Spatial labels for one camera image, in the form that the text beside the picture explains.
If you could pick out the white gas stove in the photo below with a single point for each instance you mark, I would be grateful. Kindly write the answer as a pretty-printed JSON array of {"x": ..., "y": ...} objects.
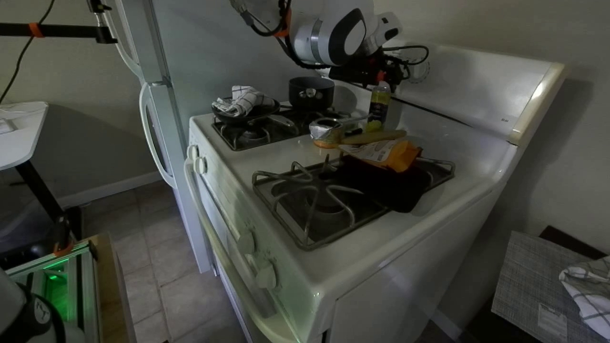
[{"x": 356, "y": 254}]

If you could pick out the gray grid mat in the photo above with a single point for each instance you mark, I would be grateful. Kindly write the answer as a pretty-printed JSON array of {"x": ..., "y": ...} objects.
[{"x": 527, "y": 287}]

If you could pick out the wooden spoon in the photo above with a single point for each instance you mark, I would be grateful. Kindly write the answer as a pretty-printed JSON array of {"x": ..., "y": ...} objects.
[{"x": 375, "y": 136}]

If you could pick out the black camera stand bar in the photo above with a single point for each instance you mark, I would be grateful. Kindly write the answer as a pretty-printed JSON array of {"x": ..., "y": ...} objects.
[{"x": 64, "y": 29}]

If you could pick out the white refrigerator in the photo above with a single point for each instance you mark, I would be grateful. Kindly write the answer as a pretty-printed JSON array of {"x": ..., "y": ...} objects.
[{"x": 169, "y": 58}]

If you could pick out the white checkered dish towel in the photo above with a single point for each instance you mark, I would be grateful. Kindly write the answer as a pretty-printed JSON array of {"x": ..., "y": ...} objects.
[
  {"x": 241, "y": 100},
  {"x": 592, "y": 292}
]

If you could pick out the black pot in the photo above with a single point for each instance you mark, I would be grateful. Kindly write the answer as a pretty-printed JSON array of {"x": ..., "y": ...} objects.
[{"x": 312, "y": 94}]

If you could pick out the black burner grate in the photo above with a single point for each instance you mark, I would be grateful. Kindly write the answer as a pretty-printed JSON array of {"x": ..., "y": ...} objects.
[
  {"x": 306, "y": 203},
  {"x": 249, "y": 134}
]

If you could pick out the wooden robot cart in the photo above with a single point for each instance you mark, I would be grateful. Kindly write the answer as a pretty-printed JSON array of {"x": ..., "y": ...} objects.
[{"x": 96, "y": 292}]

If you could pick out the open tin with orange label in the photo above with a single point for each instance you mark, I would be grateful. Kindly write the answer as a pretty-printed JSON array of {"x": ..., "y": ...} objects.
[{"x": 325, "y": 128}]

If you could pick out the black baking tray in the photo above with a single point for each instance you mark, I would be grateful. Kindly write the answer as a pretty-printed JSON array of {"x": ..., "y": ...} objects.
[{"x": 388, "y": 184}]

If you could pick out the blue can with yellow cap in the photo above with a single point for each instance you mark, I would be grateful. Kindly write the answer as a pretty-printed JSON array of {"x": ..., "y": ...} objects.
[{"x": 380, "y": 109}]

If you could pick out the white table with black leg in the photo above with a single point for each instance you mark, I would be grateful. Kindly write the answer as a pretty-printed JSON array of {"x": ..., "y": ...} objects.
[{"x": 20, "y": 134}]

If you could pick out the dark frying pan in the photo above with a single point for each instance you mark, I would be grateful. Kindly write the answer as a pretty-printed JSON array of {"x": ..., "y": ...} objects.
[{"x": 283, "y": 115}]

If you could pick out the white stove knob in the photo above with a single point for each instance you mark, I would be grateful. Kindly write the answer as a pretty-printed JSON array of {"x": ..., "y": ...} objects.
[
  {"x": 194, "y": 155},
  {"x": 201, "y": 165},
  {"x": 266, "y": 275},
  {"x": 249, "y": 241}
]

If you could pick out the black side table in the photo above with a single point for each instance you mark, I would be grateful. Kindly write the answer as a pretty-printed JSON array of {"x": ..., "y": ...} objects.
[{"x": 483, "y": 330}]

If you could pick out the orange paper bag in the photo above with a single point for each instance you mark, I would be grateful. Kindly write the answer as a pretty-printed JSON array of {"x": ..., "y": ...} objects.
[{"x": 392, "y": 153}]

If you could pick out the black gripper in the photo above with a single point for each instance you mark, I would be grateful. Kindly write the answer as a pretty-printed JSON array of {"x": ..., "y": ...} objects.
[{"x": 369, "y": 67}]

